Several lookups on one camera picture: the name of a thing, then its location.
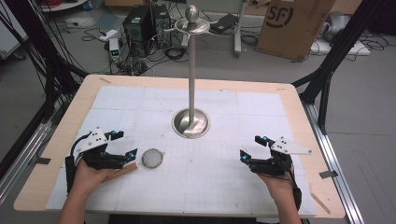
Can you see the person's left hand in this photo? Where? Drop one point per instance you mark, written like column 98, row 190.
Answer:
column 85, row 179

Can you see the white flat board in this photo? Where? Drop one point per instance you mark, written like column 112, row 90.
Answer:
column 342, row 48

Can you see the brown cardboard box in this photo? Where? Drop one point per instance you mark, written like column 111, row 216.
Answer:
column 289, row 28

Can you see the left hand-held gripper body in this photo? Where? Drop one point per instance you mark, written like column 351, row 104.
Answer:
column 93, row 141

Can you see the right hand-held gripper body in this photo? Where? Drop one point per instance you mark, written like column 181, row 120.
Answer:
column 280, row 155

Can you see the white power strip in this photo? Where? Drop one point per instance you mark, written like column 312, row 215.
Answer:
column 108, row 34

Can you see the black tape piece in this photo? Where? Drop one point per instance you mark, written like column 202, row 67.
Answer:
column 43, row 160
column 328, row 174

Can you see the aluminium rail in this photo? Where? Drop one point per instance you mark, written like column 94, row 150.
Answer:
column 333, row 161
column 21, row 161

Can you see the black frame post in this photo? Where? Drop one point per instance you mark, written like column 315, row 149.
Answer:
column 339, row 49
column 40, row 46

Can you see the thin wooden stick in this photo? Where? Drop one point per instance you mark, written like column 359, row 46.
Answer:
column 320, row 202

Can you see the person's right hand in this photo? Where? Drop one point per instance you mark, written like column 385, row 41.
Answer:
column 278, row 186

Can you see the steel stand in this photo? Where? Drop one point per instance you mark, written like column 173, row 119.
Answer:
column 191, row 77

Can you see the slim black computer tower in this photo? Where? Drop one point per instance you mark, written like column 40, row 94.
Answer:
column 161, row 25

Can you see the large black computer tower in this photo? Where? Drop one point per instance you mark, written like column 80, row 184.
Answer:
column 137, row 29

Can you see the white grid mat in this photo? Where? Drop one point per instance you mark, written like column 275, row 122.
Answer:
column 218, row 174

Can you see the flat black box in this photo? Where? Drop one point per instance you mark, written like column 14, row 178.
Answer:
column 223, row 23

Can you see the white cabinet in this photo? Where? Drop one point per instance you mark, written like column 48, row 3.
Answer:
column 9, row 28

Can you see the grey bundle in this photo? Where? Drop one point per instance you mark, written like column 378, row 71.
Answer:
column 336, row 25

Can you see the white device with green light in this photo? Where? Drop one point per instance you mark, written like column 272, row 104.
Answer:
column 114, row 49

